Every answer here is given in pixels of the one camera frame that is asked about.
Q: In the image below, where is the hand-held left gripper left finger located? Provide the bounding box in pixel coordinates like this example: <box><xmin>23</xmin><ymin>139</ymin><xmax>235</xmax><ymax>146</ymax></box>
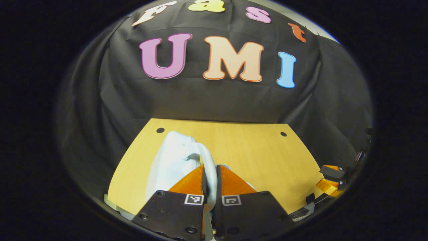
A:
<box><xmin>132</xmin><ymin>164</ymin><xmax>205</xmax><ymax>241</ymax></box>

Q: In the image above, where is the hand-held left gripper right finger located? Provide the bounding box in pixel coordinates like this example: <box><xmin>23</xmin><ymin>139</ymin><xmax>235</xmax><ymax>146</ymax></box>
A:
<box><xmin>214</xmin><ymin>164</ymin><xmax>291</xmax><ymax>241</ymax></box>

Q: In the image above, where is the light blue suitcase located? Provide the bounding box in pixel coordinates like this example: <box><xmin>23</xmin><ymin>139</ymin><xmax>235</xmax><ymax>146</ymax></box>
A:
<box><xmin>104</xmin><ymin>131</ymin><xmax>258</xmax><ymax>241</ymax></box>

